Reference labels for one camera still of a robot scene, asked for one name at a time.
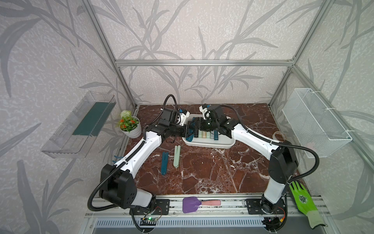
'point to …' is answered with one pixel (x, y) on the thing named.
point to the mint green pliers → (199, 133)
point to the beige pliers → (203, 134)
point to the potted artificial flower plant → (130, 125)
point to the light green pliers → (177, 154)
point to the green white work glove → (306, 204)
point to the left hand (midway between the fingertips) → (193, 131)
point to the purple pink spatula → (192, 204)
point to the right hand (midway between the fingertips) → (191, 124)
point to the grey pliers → (212, 135)
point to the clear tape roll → (279, 136)
